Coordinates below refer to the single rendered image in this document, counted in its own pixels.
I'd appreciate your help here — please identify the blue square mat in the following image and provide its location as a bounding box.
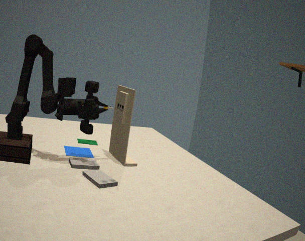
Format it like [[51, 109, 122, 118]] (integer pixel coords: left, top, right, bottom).
[[64, 146, 94, 158]]

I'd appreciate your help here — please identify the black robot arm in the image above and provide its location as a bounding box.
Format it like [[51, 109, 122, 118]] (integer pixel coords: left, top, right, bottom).
[[5, 34, 99, 140]]

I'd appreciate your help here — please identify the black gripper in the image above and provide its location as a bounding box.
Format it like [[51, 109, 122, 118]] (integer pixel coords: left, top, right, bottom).
[[73, 81, 108, 134]]

